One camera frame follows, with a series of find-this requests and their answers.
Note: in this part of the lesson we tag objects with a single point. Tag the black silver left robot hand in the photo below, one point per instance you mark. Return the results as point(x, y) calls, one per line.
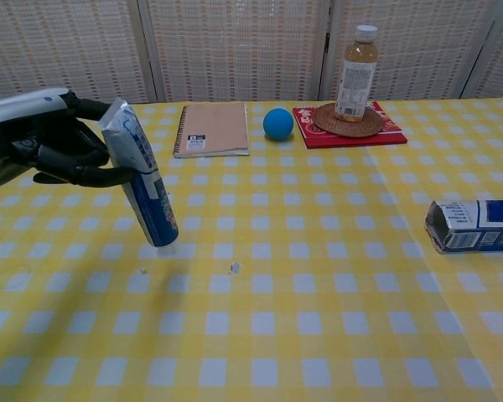
point(21, 113)

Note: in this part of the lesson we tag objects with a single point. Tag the blue white carton box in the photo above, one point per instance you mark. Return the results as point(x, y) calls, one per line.
point(473, 226)

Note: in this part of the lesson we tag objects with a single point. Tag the blue white tube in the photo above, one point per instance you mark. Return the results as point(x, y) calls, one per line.
point(148, 197)

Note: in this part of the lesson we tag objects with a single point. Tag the red square mat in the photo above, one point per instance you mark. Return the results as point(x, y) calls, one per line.
point(352, 141)

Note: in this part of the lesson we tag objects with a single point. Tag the tea bottle with white cap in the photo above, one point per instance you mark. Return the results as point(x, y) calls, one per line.
point(356, 84)

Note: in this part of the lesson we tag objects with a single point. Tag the brown spiral notebook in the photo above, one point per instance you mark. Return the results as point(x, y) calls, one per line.
point(216, 127)

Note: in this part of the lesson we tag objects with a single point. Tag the round woven brown coaster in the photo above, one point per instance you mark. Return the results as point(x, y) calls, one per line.
point(325, 123)

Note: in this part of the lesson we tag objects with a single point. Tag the blue ball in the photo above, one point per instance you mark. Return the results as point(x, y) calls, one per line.
point(278, 124)

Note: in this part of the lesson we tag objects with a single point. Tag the yellow white checked tablecloth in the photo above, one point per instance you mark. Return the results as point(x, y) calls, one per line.
point(276, 293)

